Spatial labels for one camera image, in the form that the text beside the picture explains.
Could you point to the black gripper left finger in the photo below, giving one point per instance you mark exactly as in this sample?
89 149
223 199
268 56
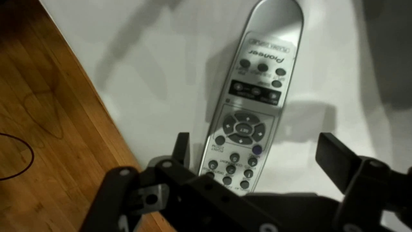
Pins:
182 149

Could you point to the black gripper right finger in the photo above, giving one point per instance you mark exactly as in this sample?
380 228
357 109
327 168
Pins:
339 161

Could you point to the silver Pioneer remote control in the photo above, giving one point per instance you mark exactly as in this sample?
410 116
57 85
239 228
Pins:
253 107

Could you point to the white sofa seat cushion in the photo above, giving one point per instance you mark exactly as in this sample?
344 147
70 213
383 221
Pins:
150 65

